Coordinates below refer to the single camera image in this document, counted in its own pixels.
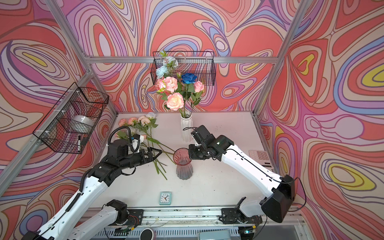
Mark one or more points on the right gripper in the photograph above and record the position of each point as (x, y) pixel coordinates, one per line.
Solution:
(192, 153)

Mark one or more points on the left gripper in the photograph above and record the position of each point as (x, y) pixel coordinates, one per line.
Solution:
(149, 155)

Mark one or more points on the pink glass vase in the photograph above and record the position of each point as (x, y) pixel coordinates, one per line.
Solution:
(184, 168)

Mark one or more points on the white ribbed vase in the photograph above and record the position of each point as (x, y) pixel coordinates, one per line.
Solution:
(186, 124)

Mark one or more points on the pink peony flower stem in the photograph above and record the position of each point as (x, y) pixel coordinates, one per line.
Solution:
(175, 102)

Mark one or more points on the red pink rose stem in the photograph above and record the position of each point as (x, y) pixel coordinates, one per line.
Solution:
(160, 85)

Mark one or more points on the large peach rose stem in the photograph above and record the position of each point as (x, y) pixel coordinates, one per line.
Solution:
(171, 84)

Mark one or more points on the blue rose stem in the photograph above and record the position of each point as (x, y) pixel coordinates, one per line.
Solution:
(188, 81)

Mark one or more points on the pale blue flower stem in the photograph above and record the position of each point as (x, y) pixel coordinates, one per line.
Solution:
(168, 65)

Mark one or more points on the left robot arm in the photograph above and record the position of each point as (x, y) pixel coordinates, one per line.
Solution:
(64, 224)

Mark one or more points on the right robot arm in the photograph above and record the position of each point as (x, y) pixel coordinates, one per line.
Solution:
(279, 192)

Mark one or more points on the pile of artificial flowers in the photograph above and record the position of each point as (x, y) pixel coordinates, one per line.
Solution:
(144, 126)

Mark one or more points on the small teal clock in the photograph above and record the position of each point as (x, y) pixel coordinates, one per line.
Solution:
(165, 198)

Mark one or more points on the pink calculator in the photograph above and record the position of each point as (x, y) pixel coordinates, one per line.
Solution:
(260, 157)

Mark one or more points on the black marker in basket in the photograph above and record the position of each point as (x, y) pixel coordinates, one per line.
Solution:
(79, 147)

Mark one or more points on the white bowl in basket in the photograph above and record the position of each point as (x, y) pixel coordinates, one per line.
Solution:
(81, 124)

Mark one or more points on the black white round cup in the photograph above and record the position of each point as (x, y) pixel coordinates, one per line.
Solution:
(147, 234)

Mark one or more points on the grey box at bottom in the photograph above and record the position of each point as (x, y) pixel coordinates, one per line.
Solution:
(215, 235)

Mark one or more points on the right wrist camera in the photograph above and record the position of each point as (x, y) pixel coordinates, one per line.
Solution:
(202, 135)

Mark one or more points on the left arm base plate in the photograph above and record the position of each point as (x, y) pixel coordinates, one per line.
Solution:
(129, 217)

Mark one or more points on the aluminium mounting rail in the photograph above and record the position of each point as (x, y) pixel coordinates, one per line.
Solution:
(195, 216)

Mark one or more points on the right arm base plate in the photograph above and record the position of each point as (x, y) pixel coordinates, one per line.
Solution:
(231, 216)

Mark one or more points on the black wire basket left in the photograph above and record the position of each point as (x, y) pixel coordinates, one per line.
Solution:
(56, 133)

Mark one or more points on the black wire basket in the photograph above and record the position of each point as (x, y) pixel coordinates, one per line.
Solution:
(56, 133)
(200, 63)

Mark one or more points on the black wire basket back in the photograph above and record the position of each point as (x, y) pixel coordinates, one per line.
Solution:
(200, 63)

